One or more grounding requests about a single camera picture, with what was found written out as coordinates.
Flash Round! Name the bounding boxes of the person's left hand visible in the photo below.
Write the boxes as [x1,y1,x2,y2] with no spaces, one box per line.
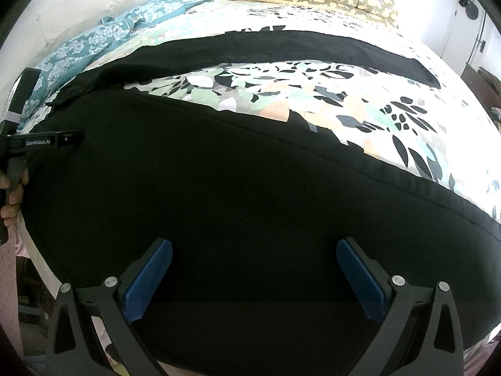
[0,168,30,225]

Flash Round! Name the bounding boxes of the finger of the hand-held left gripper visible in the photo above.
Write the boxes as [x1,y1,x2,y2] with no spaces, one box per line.
[51,130,84,148]

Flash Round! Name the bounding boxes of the black wall fan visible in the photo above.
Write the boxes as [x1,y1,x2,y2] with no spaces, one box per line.
[457,0,481,21]

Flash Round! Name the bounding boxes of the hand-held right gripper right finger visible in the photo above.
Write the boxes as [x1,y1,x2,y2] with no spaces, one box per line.
[336,237,466,376]

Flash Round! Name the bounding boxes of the leaf print bedsheet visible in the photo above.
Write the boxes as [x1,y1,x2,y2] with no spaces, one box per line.
[19,0,501,361]

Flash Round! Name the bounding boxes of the black wall cable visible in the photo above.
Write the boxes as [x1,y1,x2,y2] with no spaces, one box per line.
[467,12,489,69]

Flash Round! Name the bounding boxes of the pink dotted cloth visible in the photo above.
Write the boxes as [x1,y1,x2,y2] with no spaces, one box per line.
[0,223,30,361]

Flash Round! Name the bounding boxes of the black pants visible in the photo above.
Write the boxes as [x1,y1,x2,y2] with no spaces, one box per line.
[23,29,501,373]

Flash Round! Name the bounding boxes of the teal floral pillow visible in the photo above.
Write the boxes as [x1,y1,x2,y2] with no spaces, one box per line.
[0,0,186,98]
[131,0,223,29]
[21,18,137,122]

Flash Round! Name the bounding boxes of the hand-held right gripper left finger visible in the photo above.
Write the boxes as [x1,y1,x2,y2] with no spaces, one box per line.
[45,237,173,376]

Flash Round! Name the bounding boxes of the brown wooden furniture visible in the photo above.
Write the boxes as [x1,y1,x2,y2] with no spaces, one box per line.
[460,63,501,126]

